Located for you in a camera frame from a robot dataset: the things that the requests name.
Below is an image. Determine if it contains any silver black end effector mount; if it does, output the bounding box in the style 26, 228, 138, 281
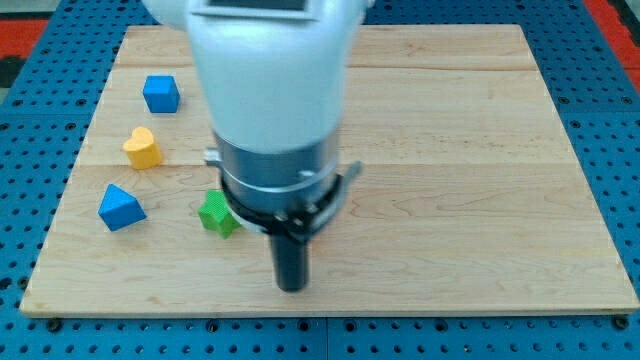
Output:
204, 132, 363, 244

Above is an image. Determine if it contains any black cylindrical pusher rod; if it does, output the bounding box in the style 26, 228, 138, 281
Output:
269, 235, 309, 292

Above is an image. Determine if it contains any green star block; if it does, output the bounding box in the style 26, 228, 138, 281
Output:
198, 190, 240, 238

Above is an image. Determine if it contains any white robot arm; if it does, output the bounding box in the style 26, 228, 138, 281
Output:
145, 0, 368, 292

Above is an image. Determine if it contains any yellow heart block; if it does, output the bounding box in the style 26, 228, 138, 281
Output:
122, 127, 163, 170

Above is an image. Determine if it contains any blue cube block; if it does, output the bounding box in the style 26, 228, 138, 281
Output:
143, 75, 180, 113

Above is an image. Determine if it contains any blue triangle block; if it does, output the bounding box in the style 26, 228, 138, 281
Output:
98, 184, 147, 232

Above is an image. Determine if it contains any wooden board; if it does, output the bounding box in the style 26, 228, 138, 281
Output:
20, 25, 639, 318

